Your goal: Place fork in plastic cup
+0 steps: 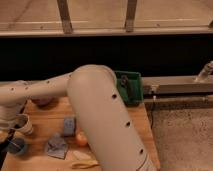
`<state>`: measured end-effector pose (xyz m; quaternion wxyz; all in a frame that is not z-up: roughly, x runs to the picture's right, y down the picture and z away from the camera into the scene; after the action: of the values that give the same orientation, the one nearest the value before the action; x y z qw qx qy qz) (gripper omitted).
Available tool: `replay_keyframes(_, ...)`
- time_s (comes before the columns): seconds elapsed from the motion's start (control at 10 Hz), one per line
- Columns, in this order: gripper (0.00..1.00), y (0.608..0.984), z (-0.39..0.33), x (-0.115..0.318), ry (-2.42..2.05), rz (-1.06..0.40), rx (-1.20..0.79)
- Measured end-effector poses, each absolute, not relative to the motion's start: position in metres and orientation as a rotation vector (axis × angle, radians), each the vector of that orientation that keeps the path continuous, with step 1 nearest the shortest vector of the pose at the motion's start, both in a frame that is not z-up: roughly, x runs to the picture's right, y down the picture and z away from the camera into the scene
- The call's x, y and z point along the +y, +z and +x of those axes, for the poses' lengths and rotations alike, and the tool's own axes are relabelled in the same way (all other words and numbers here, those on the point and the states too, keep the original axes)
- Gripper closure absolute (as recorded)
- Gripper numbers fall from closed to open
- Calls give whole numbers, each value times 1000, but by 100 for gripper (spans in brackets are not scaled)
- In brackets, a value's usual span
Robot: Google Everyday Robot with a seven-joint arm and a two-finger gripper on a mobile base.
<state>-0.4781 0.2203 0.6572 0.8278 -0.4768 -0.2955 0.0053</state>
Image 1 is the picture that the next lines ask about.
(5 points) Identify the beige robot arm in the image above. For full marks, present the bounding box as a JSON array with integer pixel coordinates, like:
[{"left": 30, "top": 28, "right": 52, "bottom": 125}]
[{"left": 0, "top": 65, "right": 157, "bottom": 171}]

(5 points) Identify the white plastic cup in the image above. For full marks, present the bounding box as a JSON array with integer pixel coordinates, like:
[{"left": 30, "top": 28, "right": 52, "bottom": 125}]
[{"left": 14, "top": 114, "right": 33, "bottom": 135}]

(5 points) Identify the blue round cup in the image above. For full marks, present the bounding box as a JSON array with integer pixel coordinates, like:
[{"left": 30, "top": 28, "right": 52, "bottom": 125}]
[{"left": 7, "top": 138, "right": 27, "bottom": 156}]

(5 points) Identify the green plastic box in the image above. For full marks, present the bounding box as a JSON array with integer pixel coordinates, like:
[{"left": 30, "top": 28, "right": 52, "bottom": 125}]
[{"left": 115, "top": 71, "right": 143, "bottom": 106}]

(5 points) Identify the dark red bowl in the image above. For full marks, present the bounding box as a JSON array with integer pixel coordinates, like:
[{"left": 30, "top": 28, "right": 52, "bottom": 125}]
[{"left": 32, "top": 97, "right": 52, "bottom": 107}]

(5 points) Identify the yellow banana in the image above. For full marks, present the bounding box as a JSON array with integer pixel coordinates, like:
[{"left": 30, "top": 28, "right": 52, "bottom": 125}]
[{"left": 71, "top": 150, "right": 99, "bottom": 169}]

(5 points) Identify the gray blue cloth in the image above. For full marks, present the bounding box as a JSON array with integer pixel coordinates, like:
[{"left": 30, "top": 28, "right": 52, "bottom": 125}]
[{"left": 45, "top": 133, "right": 68, "bottom": 159}]

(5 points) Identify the white pipe fitting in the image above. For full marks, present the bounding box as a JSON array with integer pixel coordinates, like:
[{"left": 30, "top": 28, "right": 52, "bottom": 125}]
[{"left": 195, "top": 61, "right": 213, "bottom": 83}]

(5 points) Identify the metal rail beam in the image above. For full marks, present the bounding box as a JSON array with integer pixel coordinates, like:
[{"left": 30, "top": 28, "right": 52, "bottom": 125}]
[{"left": 142, "top": 75, "right": 213, "bottom": 95}]

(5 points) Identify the left metal frame post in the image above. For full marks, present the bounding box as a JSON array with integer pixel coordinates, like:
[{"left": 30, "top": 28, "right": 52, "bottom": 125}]
[{"left": 57, "top": 0, "right": 73, "bottom": 34}]

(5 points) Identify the metal frame post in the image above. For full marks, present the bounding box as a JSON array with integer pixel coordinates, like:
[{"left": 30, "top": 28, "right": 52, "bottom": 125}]
[
  {"left": 124, "top": 0, "right": 137, "bottom": 32},
  {"left": 57, "top": 0, "right": 73, "bottom": 34}
]

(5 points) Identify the right metal frame post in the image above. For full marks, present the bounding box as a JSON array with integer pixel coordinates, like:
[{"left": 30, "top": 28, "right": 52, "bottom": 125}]
[{"left": 124, "top": 0, "right": 137, "bottom": 32}]

